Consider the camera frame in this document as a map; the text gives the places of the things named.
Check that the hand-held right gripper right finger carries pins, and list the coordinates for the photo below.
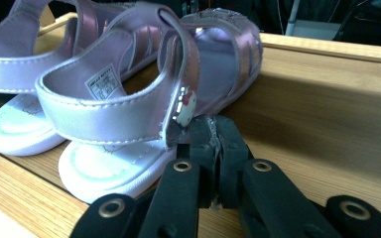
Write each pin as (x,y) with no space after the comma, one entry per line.
(264,198)

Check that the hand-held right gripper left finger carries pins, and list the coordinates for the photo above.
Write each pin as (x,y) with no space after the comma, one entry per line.
(178,198)

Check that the three-tier wooden shelf rack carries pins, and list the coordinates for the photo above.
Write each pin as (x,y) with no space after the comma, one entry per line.
(311,115)

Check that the pink sandal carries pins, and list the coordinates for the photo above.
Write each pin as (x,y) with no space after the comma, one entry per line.
(6,72)
(112,119)

